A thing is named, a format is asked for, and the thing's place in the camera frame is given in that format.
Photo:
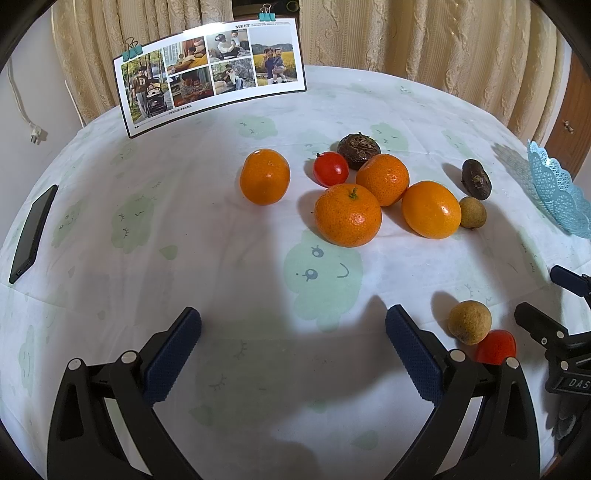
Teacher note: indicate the black smartphone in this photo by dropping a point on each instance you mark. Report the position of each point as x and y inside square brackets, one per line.
[29, 240]

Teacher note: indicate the beige curtain left panel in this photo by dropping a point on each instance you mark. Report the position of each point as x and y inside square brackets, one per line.
[89, 34]

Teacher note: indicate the teal binder clip left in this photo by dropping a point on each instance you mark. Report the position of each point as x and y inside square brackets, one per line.
[132, 49]

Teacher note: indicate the smooth orange mandarin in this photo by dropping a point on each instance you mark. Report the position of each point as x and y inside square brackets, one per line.
[431, 210]

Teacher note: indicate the beige curtain right panel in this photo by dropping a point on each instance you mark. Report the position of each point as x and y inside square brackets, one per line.
[505, 57]

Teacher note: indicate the photo collage card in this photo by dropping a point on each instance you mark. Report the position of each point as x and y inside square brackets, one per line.
[206, 67]

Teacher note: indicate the teal binder clip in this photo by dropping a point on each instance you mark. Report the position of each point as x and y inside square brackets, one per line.
[132, 49]
[266, 13]

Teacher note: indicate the white cloud pattern tablecloth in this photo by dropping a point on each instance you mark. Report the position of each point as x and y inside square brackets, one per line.
[294, 376]

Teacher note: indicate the beige curtain panel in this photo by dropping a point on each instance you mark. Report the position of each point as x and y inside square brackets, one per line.
[505, 57]
[89, 34]

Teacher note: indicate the dark brown oblong fruit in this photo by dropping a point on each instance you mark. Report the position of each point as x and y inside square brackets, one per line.
[476, 180]

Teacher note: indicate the large mandarin with stem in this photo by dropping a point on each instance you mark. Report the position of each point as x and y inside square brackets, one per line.
[348, 215]

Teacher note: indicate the small tan longan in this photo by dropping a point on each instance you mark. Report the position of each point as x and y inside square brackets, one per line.
[474, 213]

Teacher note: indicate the dark brown round fruit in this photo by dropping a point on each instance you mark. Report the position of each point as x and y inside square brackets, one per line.
[357, 149]

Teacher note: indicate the brown wooden door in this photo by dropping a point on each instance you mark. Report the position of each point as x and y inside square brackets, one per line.
[569, 141]

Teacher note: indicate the red cherry tomato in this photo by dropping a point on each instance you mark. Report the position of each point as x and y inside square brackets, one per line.
[330, 169]
[496, 347]

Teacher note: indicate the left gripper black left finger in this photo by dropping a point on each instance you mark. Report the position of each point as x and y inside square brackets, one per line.
[82, 442]

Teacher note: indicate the light blue lattice basket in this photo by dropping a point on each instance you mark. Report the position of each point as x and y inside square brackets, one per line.
[562, 198]

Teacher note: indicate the teal binder clip right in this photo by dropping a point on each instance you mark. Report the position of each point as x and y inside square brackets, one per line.
[266, 13]

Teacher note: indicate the larger tan longan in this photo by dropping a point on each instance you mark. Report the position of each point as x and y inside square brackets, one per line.
[470, 322]

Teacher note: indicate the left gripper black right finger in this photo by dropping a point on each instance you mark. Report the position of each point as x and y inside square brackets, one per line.
[504, 441]

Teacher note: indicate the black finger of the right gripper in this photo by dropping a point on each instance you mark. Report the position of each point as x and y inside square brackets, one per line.
[578, 284]
[543, 329]

